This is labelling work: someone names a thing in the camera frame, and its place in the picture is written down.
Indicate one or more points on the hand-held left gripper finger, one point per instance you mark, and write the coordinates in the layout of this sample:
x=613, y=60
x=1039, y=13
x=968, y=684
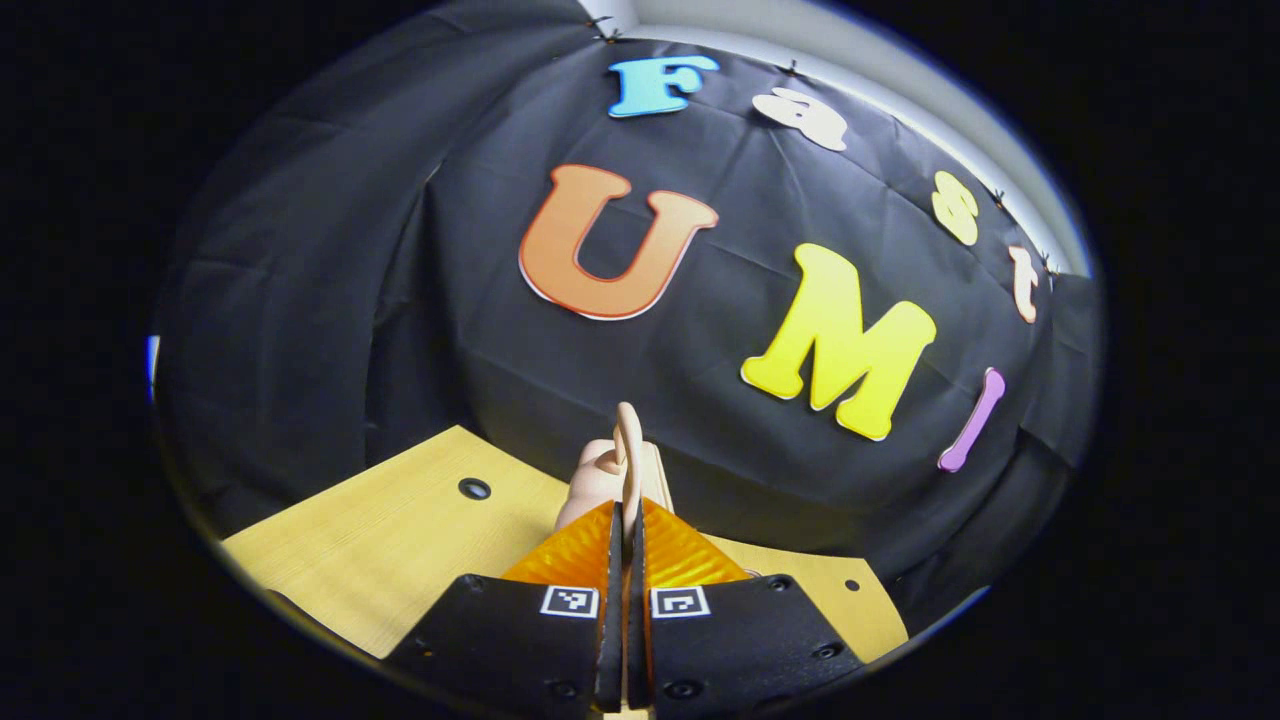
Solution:
x=637, y=640
x=613, y=640

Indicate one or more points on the black backdrop cloth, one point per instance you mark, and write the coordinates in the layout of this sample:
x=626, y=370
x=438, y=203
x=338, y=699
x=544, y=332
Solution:
x=450, y=300

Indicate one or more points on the pink suitcase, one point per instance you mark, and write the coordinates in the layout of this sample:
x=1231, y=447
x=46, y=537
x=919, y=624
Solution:
x=595, y=485

